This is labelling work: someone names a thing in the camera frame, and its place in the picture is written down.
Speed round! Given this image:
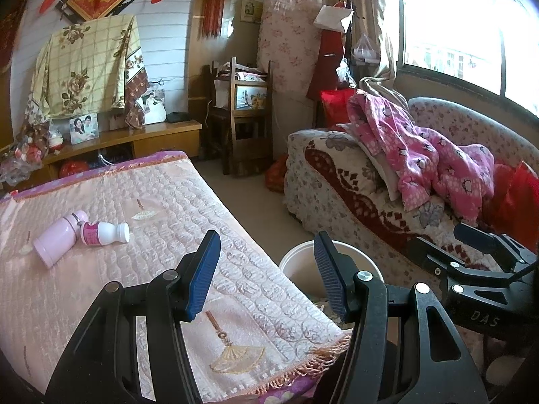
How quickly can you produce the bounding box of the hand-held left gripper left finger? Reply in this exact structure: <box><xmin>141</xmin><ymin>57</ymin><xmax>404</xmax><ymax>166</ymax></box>
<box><xmin>44</xmin><ymin>231</ymin><xmax>222</xmax><ymax>404</ymax></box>

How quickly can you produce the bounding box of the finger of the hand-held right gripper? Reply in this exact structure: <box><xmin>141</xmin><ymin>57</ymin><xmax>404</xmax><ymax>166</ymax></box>
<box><xmin>454</xmin><ymin>222</ymin><xmax>538</xmax><ymax>275</ymax></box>
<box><xmin>406</xmin><ymin>237</ymin><xmax>467</xmax><ymax>281</ymax></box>

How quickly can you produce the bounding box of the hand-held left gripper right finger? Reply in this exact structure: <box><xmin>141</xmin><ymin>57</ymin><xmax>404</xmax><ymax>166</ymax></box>
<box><xmin>314</xmin><ymin>231</ymin><xmax>491</xmax><ymax>404</ymax></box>

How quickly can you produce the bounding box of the white plastic bucket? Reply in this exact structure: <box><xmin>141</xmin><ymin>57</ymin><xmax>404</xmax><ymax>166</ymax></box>
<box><xmin>279</xmin><ymin>240</ymin><xmax>386</xmax><ymax>329</ymax></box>

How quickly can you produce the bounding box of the red satin pillow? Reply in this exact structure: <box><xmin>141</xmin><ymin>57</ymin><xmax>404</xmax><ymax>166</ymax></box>
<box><xmin>320</xmin><ymin>88</ymin><xmax>358</xmax><ymax>131</ymax></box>
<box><xmin>484</xmin><ymin>160</ymin><xmax>539</xmax><ymax>240</ymax></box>

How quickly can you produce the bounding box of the floral covered sofa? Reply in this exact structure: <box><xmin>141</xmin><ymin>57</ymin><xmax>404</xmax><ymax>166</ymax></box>
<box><xmin>283</xmin><ymin>96</ymin><xmax>539</xmax><ymax>371</ymax></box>

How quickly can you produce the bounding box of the white bottle with pink label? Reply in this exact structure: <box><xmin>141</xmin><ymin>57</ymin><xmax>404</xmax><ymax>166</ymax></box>
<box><xmin>81</xmin><ymin>220</ymin><xmax>130</xmax><ymax>246</ymax></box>

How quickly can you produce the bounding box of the white pillow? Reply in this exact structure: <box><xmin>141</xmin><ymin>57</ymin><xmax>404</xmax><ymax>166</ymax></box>
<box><xmin>337</xmin><ymin>123</ymin><xmax>401</xmax><ymax>202</ymax></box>

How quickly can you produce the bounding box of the pink floral blanket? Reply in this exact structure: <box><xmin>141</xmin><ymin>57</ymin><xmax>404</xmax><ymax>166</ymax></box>
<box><xmin>346</xmin><ymin>91</ymin><xmax>495</xmax><ymax>226</ymax></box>

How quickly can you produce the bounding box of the red bag on floor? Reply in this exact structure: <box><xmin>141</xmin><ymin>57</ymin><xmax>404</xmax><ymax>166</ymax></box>
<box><xmin>264</xmin><ymin>154</ymin><xmax>291</xmax><ymax>194</ymax></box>

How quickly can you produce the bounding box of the pink quilted table cover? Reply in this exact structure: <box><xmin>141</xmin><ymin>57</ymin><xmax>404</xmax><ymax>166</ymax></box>
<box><xmin>0</xmin><ymin>150</ymin><xmax>350</xmax><ymax>404</ymax></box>

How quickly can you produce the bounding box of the dark wooden chair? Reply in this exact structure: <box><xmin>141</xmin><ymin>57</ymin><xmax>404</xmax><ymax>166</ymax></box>
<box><xmin>202</xmin><ymin>57</ymin><xmax>274</xmax><ymax>175</ymax></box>

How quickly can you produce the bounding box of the wooden low cabinet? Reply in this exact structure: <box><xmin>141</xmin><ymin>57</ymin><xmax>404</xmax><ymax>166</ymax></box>
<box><xmin>0</xmin><ymin>120</ymin><xmax>203</xmax><ymax>194</ymax></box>

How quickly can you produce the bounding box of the pink thermos bottle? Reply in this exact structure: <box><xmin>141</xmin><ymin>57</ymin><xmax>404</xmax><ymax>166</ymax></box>
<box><xmin>34</xmin><ymin>209</ymin><xmax>90</xmax><ymax>269</ymax></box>

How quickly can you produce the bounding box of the red round item in cabinet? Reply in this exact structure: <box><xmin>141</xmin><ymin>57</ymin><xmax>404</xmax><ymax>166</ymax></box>
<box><xmin>59</xmin><ymin>160</ymin><xmax>89</xmax><ymax>179</ymax></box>

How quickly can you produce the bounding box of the wedding photo print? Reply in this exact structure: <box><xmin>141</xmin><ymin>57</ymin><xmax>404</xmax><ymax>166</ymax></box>
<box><xmin>141</xmin><ymin>89</ymin><xmax>167</xmax><ymax>126</ymax></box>

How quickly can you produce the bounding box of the white bag on chair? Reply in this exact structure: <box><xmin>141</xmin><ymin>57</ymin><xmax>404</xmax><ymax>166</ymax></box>
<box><xmin>214</xmin><ymin>76</ymin><xmax>234</xmax><ymax>108</ymax></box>

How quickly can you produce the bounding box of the framed picture on chair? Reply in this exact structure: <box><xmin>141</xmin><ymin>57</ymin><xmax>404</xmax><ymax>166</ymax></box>
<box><xmin>233</xmin><ymin>84</ymin><xmax>268</xmax><ymax>110</ymax></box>

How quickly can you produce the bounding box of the red hanging garment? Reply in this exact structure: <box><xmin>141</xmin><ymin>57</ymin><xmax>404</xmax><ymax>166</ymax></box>
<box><xmin>307</xmin><ymin>29</ymin><xmax>350</xmax><ymax>102</ymax></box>

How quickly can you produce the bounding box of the clear plastic bag of items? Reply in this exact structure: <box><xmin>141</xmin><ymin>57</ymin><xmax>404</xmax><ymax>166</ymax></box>
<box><xmin>0</xmin><ymin>141</ymin><xmax>47</xmax><ymax>186</ymax></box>

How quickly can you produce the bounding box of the hanging clear plastic bag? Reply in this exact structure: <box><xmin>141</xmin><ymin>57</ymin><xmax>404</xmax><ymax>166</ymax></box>
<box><xmin>354</xmin><ymin>34</ymin><xmax>380</xmax><ymax>66</ymax></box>

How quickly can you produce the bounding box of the large window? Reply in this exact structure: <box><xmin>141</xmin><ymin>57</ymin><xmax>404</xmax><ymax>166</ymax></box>
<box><xmin>381</xmin><ymin>0</ymin><xmax>539</xmax><ymax>114</ymax></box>

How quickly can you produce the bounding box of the wooden coat rack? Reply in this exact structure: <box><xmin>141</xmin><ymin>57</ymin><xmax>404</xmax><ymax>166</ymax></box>
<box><xmin>345</xmin><ymin>0</ymin><xmax>358</xmax><ymax>89</ymax></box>

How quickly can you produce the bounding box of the beige window curtain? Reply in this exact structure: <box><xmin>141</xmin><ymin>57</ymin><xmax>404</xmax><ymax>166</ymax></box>
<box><xmin>328</xmin><ymin>0</ymin><xmax>407</xmax><ymax>93</ymax></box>

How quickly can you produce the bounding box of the floral covered air conditioner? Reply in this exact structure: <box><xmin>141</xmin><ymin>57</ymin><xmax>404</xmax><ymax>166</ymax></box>
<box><xmin>257</xmin><ymin>0</ymin><xmax>330</xmax><ymax>169</ymax></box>

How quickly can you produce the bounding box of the yellow floral checked cloth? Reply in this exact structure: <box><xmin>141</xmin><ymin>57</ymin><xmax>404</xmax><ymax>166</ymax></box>
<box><xmin>25</xmin><ymin>14</ymin><xmax>149</xmax><ymax>152</ymax></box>

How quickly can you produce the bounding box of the red chinese knot tassel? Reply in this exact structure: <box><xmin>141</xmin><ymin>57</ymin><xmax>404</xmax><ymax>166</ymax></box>
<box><xmin>201</xmin><ymin>0</ymin><xmax>249</xmax><ymax>38</ymax></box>

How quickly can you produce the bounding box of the couple photo frame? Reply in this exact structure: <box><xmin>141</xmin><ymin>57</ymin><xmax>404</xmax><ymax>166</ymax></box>
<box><xmin>69</xmin><ymin>113</ymin><xmax>99</xmax><ymax>145</ymax></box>

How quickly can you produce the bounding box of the small framed wall picture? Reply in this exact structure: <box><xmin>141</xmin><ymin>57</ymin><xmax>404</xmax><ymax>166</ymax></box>
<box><xmin>241</xmin><ymin>0</ymin><xmax>264</xmax><ymax>24</ymax></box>

